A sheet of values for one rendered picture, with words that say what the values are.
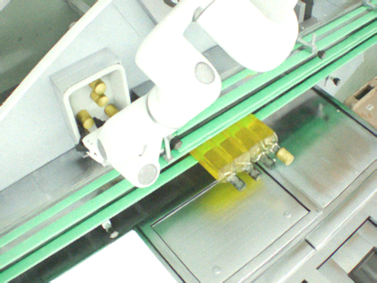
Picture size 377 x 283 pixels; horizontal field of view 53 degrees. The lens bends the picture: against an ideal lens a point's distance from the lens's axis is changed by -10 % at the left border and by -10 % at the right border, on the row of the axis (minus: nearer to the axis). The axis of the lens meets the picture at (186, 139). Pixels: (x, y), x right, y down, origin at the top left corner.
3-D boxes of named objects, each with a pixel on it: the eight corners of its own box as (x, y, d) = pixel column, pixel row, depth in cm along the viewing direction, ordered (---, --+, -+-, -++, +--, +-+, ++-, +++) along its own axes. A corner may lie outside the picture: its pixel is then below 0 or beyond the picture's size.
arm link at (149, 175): (128, 132, 79) (168, 118, 84) (104, 115, 87) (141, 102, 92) (136, 195, 86) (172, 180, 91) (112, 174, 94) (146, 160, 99)
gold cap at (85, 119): (75, 112, 108) (82, 122, 105) (86, 107, 109) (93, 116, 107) (77, 122, 110) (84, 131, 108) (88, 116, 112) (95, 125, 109)
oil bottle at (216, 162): (178, 143, 128) (224, 188, 117) (177, 132, 124) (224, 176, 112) (193, 135, 130) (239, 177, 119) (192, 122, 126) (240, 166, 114)
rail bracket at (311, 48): (290, 42, 135) (320, 61, 127) (292, 24, 129) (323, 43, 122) (297, 38, 136) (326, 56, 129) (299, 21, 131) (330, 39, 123)
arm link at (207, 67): (223, 83, 78) (168, 28, 76) (291, 28, 60) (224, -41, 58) (173, 137, 69) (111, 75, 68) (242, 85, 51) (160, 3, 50)
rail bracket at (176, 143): (150, 146, 119) (176, 174, 112) (143, 104, 106) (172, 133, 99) (158, 141, 120) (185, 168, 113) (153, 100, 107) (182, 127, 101)
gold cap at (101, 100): (88, 91, 106) (95, 100, 104) (99, 85, 108) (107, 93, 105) (91, 101, 109) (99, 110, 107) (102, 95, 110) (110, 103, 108)
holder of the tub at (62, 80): (73, 146, 118) (85, 162, 114) (48, 75, 97) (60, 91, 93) (121, 118, 124) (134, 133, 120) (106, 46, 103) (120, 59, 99)
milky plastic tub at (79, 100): (69, 135, 114) (82, 154, 109) (48, 76, 97) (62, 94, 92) (119, 107, 120) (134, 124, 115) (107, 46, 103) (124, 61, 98)
